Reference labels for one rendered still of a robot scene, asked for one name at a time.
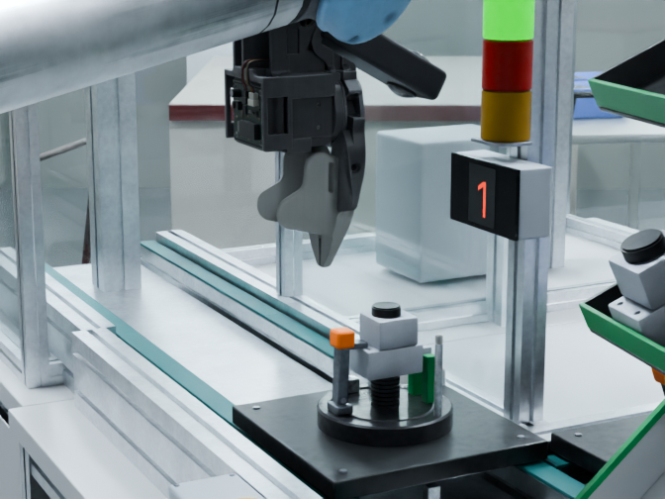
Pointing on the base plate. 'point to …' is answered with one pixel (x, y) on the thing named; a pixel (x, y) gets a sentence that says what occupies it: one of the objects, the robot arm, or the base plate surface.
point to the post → (523, 270)
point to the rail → (166, 422)
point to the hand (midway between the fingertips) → (332, 249)
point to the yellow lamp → (506, 116)
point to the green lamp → (508, 19)
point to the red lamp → (507, 64)
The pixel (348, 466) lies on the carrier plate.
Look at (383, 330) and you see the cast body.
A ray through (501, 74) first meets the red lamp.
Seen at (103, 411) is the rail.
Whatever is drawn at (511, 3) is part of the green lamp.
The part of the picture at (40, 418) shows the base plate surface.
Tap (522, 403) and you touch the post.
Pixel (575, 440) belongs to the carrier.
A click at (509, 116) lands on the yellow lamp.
